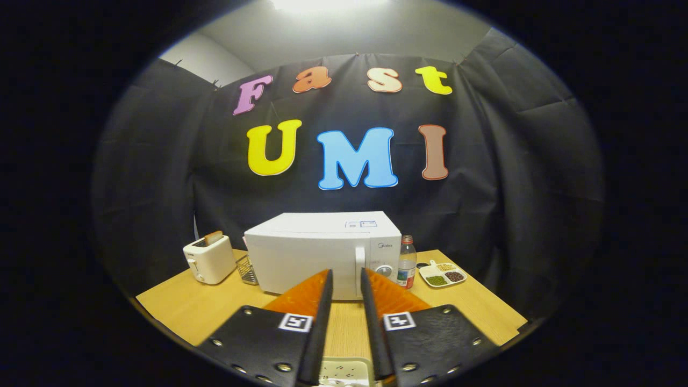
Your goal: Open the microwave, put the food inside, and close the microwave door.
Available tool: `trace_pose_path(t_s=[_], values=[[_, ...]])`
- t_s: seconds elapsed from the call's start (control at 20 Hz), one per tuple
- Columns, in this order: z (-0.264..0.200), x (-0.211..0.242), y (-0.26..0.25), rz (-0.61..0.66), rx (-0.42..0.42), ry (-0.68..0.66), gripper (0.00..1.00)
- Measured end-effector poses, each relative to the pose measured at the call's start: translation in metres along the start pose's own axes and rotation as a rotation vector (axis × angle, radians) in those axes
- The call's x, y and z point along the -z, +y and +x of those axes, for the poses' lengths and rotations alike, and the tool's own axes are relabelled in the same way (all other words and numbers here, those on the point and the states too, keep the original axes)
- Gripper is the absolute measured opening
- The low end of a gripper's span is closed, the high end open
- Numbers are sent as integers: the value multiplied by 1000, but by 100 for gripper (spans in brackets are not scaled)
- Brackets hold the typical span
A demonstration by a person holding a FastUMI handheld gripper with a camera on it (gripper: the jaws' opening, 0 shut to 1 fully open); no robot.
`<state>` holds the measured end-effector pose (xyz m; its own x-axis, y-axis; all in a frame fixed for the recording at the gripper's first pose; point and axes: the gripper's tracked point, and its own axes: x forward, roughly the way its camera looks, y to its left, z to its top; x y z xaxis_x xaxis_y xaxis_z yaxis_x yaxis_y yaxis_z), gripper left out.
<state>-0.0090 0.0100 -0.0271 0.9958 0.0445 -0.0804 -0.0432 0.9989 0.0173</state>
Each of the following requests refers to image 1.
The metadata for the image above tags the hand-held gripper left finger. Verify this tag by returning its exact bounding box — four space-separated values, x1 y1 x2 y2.
196 269 334 387

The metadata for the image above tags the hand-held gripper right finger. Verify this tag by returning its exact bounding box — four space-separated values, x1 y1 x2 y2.
360 267 500 387

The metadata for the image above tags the white microwave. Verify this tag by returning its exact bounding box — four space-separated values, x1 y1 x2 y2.
244 211 403 300

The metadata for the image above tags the square white patterned plate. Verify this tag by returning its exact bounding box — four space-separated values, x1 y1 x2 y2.
318 357 375 387

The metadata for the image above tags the clear plastic water bottle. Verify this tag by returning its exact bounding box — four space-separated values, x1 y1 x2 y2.
397 235 417 290

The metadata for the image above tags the white divided bean dish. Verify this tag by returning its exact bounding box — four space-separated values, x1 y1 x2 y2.
419 260 467 288

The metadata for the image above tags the white toaster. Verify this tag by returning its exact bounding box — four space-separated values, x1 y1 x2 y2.
183 235 237 285

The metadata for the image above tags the ceiling light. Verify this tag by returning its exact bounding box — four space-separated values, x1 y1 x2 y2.
271 0 388 14

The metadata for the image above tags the metal wire basket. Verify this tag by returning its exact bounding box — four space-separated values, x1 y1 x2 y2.
236 255 260 285

